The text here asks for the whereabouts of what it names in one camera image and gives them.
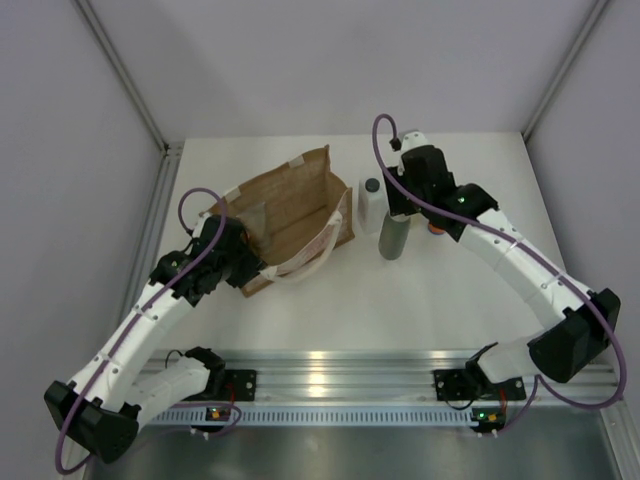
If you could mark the slotted cable duct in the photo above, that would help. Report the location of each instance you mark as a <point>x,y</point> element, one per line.
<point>285,416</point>

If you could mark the grey bottle beige pump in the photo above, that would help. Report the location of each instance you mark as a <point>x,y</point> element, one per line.
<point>393,235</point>

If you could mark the green dish soap red cap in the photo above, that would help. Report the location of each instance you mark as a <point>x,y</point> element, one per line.
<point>246,238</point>

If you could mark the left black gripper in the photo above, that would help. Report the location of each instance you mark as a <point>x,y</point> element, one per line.
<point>251,268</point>

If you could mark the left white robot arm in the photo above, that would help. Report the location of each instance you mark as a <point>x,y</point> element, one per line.
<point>105,405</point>

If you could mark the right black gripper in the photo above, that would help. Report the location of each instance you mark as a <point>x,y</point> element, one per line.
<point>398,206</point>

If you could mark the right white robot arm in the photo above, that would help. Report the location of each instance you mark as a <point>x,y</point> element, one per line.
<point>573,318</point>

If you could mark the right aluminium frame post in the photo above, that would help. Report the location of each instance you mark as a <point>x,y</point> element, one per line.
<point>576,47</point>

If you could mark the orange blue pump bottle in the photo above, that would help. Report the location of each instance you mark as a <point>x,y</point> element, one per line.
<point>435,230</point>

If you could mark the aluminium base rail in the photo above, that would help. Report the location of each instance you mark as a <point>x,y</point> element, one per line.
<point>345,377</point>

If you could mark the black mounting plate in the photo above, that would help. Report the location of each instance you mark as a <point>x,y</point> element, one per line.
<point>239,385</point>
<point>455,385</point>

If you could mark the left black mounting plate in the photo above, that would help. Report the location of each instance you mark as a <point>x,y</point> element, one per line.
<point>239,385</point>

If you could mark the white bottle black cap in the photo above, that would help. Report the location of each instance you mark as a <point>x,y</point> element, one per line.
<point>371,205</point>

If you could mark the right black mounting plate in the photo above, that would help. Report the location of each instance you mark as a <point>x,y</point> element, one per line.
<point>455,385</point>

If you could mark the brown burlap canvas bag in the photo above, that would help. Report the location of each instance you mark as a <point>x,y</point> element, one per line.
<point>309,215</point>

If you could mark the translucent grey squeeze tube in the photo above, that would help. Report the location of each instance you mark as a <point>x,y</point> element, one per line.
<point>254,219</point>

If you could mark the left aluminium frame post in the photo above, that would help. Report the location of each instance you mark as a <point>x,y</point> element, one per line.
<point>99,33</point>

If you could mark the aluminium frame post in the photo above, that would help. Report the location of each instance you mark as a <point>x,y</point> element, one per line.
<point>576,47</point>
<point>99,33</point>

